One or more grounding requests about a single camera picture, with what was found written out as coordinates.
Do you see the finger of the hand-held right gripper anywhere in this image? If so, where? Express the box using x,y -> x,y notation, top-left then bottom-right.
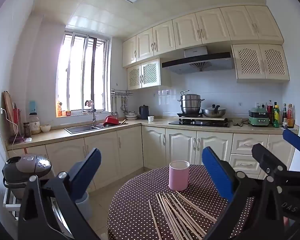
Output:
282,129 -> 300,155
251,143 -> 290,178

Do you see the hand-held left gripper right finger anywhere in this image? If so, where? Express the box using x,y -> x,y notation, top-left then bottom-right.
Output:
202,146 -> 287,240

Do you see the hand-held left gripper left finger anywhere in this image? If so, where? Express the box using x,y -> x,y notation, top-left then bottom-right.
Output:
17,148 -> 102,240

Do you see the pink cup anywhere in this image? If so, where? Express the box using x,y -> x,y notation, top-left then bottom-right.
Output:
168,160 -> 190,191

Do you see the bundle of wooden chopsticks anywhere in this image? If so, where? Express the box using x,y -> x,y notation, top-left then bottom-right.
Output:
148,191 -> 217,240

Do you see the red-brown sauce bottle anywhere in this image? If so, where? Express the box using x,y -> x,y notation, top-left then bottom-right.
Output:
287,104 -> 295,129

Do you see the dark soy sauce bottle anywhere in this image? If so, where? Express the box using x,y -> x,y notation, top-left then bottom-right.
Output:
282,103 -> 288,128

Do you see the green yellow bottle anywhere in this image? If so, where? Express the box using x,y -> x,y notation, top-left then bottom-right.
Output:
273,102 -> 280,128

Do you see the grey trash bin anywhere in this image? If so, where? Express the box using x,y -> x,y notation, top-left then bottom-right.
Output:
75,191 -> 93,222

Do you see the green multi cooker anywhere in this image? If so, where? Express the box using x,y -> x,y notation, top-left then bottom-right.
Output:
248,107 -> 270,127

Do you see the red-cap sauce bottle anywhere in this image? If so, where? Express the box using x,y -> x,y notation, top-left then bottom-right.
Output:
267,100 -> 274,124

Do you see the steel sink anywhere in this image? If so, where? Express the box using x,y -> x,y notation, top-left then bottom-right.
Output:
64,124 -> 128,134

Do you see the black gas stove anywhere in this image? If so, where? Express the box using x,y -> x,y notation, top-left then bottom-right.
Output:
168,119 -> 231,128

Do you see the brown polka-dot tablecloth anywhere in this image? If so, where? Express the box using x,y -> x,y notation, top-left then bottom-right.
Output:
107,164 -> 255,240

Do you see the steel faucet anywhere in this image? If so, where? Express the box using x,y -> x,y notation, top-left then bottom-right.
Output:
85,99 -> 97,128

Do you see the grey rice cooker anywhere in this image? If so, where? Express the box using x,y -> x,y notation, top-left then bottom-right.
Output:
2,154 -> 52,198

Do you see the red colander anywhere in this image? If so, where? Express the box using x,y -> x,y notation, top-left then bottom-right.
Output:
103,115 -> 120,127

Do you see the steel wok with lid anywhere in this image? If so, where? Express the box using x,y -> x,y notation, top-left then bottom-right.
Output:
201,104 -> 227,118

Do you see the large labelled jar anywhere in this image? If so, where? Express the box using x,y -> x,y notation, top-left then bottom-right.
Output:
29,112 -> 41,135

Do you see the hanging steel ladle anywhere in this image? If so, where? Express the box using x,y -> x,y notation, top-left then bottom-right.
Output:
111,95 -> 118,118

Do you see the steel steamer pot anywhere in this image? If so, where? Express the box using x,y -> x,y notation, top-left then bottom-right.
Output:
177,90 -> 205,115

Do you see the small dark jar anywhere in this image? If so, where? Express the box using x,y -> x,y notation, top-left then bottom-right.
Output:
23,122 -> 32,138

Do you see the hanging kitchen spatula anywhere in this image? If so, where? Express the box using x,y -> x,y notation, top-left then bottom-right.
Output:
120,95 -> 129,115

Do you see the white storage rack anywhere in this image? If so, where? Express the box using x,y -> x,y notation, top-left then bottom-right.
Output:
2,187 -> 22,220

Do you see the black electric kettle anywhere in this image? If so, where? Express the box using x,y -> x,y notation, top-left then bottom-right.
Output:
139,105 -> 150,120

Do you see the red knife block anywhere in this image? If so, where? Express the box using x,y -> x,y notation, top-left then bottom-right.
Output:
12,102 -> 22,135

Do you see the kitchen window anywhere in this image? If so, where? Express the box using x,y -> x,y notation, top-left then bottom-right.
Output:
55,30 -> 113,118

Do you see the wooden cutting board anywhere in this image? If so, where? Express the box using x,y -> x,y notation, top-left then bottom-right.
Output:
3,91 -> 17,135

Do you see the range hood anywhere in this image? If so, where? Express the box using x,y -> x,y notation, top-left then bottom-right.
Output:
161,46 -> 235,75

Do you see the white charger cable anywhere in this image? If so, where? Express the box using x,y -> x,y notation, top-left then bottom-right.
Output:
0,109 -> 19,153

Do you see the large lattice-door wall cabinet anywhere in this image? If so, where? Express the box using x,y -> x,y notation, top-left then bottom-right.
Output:
231,44 -> 290,83

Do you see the wall utensil rail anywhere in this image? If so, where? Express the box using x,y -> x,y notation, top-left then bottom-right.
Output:
111,89 -> 133,97

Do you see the small lattice-door wall cabinet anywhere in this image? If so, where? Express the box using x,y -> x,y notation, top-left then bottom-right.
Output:
127,58 -> 172,90

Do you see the cream wall cabinet row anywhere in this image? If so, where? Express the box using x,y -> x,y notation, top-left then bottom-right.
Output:
122,5 -> 284,68

